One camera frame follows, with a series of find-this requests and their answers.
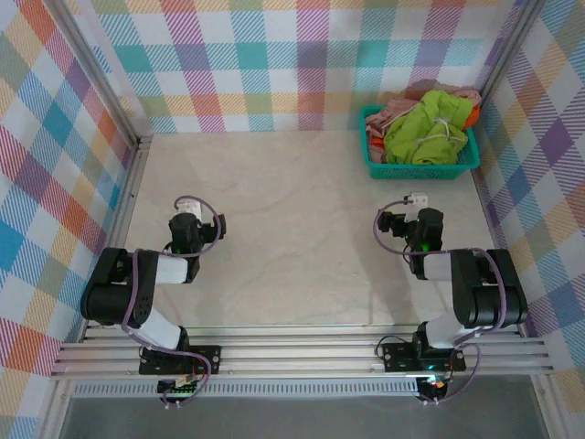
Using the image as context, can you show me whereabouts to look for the orange shorts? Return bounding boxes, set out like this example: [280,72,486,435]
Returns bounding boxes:
[368,103,482,156]

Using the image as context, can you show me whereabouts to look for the lime green shorts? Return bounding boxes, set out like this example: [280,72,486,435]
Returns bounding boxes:
[382,90,474,166]

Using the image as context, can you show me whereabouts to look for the dusty pink shorts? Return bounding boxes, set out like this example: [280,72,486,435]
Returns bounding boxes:
[364,89,484,164]

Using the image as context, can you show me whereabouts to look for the teal plastic mesh basket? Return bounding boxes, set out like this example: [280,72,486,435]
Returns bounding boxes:
[359,104,481,180]

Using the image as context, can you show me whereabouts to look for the aluminium mounting rails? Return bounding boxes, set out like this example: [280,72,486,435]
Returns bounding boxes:
[49,322,557,380]

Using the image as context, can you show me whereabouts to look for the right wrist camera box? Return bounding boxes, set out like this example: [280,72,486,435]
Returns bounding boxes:
[401,191,431,220]

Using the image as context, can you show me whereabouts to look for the aluminium side rail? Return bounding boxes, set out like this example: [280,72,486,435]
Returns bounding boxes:
[80,136,154,342]

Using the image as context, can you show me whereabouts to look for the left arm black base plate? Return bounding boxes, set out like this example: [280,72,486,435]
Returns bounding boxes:
[139,345,222,376]

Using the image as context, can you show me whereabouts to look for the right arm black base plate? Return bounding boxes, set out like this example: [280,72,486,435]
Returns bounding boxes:
[382,340,467,372]

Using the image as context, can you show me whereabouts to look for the grey slotted cable duct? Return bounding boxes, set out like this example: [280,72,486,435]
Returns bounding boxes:
[70,381,421,399]

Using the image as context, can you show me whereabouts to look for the aluminium corner post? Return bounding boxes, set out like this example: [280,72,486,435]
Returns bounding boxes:
[52,0,154,145]
[473,0,549,115]

